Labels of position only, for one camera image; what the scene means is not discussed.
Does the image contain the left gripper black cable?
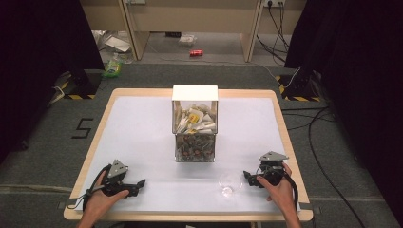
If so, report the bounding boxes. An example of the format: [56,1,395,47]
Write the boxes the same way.
[67,163,113,211]

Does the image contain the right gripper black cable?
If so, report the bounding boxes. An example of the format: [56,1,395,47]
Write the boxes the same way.
[282,171,300,212]

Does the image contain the wooden table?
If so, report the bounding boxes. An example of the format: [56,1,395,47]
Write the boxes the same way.
[63,87,315,222]

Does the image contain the pile of dark packets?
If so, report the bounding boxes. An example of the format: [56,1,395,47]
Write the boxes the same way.
[176,133,217,161]

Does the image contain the person's right hand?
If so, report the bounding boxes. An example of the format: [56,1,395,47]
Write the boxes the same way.
[256,161,297,217]

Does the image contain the clear plastic cup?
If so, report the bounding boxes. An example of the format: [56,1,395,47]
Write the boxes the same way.
[218,170,244,198]

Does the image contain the clear plastic packet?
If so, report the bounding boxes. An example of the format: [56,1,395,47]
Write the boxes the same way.
[178,33,198,48]

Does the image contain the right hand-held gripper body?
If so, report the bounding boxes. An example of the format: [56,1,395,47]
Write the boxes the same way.
[248,151,290,189]

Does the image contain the stand base with striped tape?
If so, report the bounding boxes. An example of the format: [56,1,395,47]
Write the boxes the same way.
[48,70,105,107]
[275,69,321,103]

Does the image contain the green packet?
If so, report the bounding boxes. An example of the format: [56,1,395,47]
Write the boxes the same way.
[102,52,124,79]

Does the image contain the white table mat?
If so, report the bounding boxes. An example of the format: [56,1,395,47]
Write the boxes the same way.
[76,96,302,214]

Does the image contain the black wall cables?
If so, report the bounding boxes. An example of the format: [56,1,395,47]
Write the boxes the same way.
[256,2,292,64]

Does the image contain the bundle of black floor cables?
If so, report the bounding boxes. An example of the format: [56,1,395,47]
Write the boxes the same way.
[280,105,369,228]

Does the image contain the black curtain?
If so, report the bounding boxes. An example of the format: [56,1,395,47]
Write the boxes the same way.
[0,0,106,164]
[284,0,403,219]

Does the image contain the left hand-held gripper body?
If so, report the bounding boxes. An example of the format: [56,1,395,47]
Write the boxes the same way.
[102,159,140,199]

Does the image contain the clear box with white lid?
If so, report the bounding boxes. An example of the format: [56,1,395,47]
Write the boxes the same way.
[171,85,220,163]

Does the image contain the white wall socket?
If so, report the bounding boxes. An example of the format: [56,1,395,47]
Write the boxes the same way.
[262,0,286,9]

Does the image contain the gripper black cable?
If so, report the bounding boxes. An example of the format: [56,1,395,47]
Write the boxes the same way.
[282,171,300,212]
[67,163,113,211]

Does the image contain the person's left hand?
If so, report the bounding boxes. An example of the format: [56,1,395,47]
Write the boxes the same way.
[84,172,130,219]

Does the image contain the beige wooden desk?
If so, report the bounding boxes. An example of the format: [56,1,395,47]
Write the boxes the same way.
[79,0,308,63]

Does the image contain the pile of white tea bags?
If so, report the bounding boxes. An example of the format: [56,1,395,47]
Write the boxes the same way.
[174,103,218,134]

